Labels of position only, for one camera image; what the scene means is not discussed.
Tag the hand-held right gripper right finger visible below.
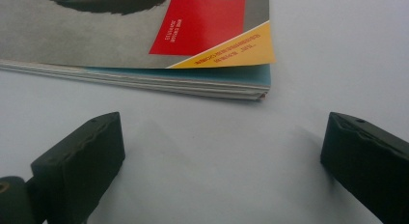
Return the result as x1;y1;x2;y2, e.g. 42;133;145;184
319;111;409;224

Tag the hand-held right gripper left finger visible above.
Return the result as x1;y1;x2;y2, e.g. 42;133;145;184
30;111;126;224

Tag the grey and red magazine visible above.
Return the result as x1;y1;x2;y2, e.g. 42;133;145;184
0;0;277;101

